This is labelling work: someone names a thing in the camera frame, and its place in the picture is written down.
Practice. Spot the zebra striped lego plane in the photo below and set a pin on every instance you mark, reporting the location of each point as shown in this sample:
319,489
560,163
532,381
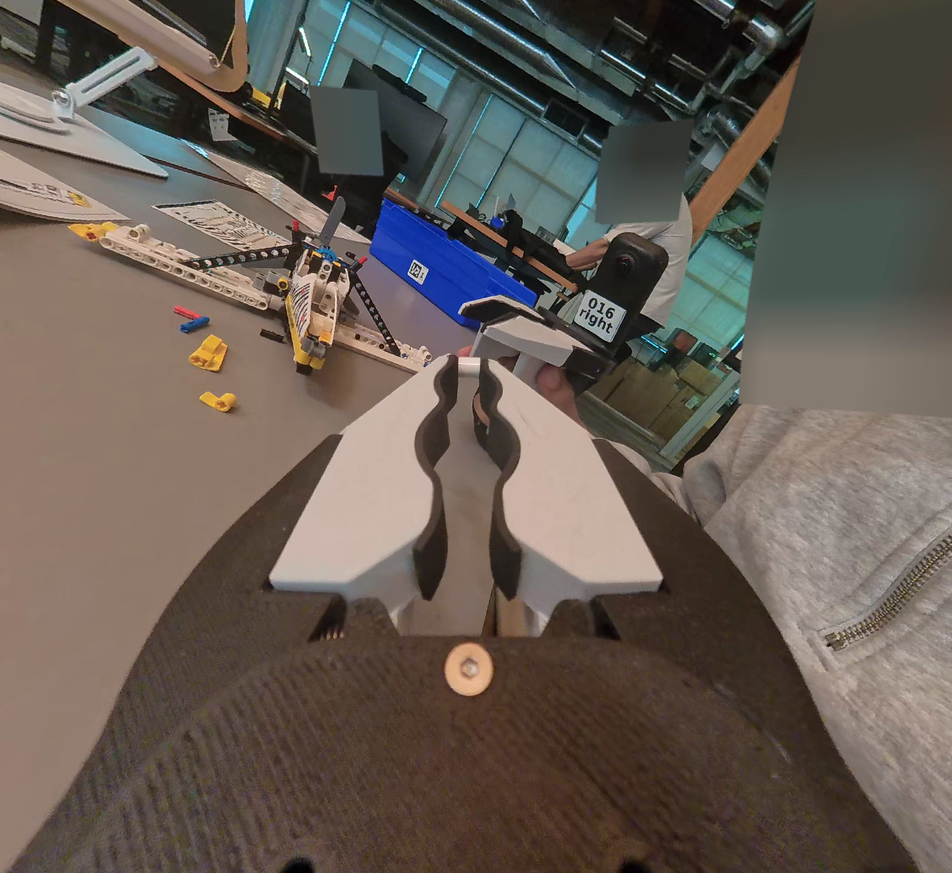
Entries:
309,300

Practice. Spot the blue lego piece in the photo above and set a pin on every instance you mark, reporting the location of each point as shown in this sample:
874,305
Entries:
195,325

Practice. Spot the white paper sign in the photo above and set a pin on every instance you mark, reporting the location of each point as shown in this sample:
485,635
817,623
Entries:
218,123

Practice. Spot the zebra sticker sheet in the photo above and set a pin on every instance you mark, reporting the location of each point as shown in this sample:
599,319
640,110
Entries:
216,218

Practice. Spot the cardboard boxes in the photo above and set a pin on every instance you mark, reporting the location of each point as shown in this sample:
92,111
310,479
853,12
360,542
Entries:
669,397

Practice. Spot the person's right forearm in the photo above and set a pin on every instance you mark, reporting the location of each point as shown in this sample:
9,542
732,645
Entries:
673,483

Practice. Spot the silver monitor stand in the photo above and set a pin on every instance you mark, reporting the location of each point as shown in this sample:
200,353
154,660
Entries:
74,144

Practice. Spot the wooden post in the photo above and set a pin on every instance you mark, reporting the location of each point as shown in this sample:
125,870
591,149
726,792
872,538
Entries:
736,159

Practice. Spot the printed paper sheet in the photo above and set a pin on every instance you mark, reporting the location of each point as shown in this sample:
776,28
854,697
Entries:
275,185

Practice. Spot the large yellow lego wedge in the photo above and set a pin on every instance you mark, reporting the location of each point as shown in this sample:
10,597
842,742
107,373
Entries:
208,354

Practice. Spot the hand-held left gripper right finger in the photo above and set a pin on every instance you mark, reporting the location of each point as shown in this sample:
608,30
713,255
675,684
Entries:
587,516

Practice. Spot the person's right hand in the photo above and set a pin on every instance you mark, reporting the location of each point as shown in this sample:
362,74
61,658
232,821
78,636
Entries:
556,388

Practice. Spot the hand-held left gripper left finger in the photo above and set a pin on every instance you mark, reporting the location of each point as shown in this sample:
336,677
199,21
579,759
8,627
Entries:
357,516

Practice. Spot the yellow lego piece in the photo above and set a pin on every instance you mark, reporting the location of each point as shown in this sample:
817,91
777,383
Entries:
219,401

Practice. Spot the blue plastic bin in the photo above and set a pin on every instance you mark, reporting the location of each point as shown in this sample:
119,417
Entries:
446,263

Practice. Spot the open instruction booklet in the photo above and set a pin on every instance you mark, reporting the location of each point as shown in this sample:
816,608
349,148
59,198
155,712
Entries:
44,192

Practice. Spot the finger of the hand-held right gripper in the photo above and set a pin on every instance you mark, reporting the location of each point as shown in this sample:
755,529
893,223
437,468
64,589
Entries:
506,309
532,346

